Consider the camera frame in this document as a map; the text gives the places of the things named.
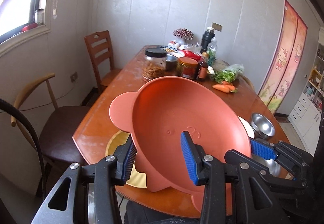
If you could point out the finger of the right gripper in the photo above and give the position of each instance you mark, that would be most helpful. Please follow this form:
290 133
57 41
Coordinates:
235 158
295 160

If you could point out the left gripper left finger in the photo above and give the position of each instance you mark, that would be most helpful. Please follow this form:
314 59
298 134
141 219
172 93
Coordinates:
67 202

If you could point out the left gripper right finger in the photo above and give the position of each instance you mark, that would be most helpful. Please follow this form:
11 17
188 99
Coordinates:
252 199

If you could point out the small steel bowl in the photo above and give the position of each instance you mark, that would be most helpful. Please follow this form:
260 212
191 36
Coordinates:
262 126

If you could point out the red plastic bear plate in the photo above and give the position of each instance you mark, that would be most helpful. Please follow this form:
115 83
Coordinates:
157 117

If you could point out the large steel basin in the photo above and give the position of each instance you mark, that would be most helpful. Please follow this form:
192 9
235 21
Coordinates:
273 166

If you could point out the yellow white ceramic bowl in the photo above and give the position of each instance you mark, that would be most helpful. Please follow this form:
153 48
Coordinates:
248 128

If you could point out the white drawer cabinet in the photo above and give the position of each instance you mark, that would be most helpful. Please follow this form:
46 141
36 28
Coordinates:
306 114

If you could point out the curved back wooden chair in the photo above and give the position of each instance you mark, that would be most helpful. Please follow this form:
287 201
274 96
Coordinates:
55 140

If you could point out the rear carrot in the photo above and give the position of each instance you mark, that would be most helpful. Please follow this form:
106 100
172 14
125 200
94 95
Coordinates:
231 87

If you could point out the carrot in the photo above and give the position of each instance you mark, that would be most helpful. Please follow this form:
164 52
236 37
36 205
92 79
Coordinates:
231 87
222 88

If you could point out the front carrot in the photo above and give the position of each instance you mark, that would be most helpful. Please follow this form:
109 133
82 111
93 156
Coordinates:
222 88

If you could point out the far wooden chair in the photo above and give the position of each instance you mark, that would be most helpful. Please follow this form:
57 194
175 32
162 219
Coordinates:
246 82

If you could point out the bag of green vegetables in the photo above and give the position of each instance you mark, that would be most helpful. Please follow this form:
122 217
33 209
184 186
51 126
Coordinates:
228 74

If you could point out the hello kitty door curtain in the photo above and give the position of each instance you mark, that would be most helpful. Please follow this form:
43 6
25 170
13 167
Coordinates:
286 60

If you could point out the dark sauce bottle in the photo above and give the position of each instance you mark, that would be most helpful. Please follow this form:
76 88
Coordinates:
202 67

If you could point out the clear jar black lid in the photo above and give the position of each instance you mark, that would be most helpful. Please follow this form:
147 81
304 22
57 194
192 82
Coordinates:
154 65

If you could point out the red lidded sauce jar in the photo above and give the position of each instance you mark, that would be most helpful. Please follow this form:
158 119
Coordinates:
186 67

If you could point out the clear plastic bottle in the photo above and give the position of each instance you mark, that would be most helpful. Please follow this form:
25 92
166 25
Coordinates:
211 51

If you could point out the steel bowl at back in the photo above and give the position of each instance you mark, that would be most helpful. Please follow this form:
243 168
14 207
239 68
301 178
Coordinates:
171 62

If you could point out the red snack package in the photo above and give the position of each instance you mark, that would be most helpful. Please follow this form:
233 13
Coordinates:
192 55

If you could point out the red slatted wooden chair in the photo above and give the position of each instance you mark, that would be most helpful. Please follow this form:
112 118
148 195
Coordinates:
99 47

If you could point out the black thermos bottle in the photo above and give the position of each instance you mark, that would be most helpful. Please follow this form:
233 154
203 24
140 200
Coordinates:
206 39

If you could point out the dotted bouquet decoration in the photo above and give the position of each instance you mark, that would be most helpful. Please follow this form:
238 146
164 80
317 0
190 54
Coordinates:
183 33

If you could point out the low wall outlet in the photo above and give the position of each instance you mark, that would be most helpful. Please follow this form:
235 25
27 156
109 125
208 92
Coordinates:
74 77

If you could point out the wall socket plate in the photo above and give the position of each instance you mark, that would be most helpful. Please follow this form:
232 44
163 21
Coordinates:
216 26

